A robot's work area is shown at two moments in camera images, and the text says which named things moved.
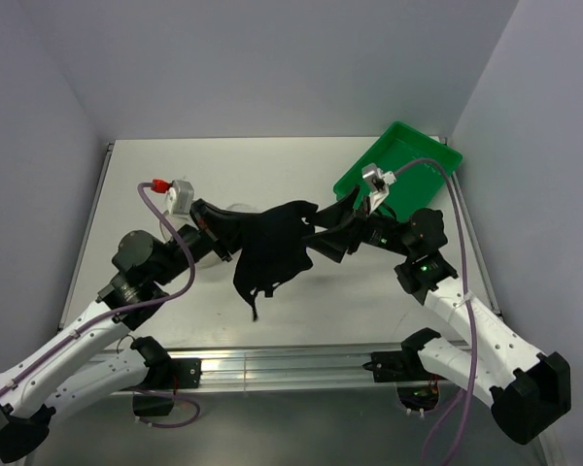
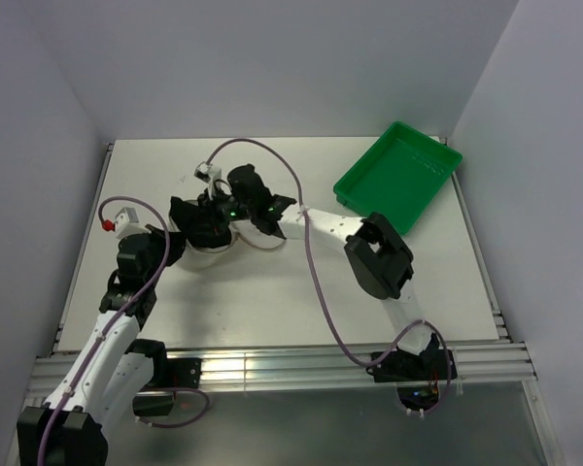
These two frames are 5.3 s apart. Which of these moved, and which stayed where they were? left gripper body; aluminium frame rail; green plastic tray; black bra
Moved: black bra; left gripper body
Stayed: green plastic tray; aluminium frame rail
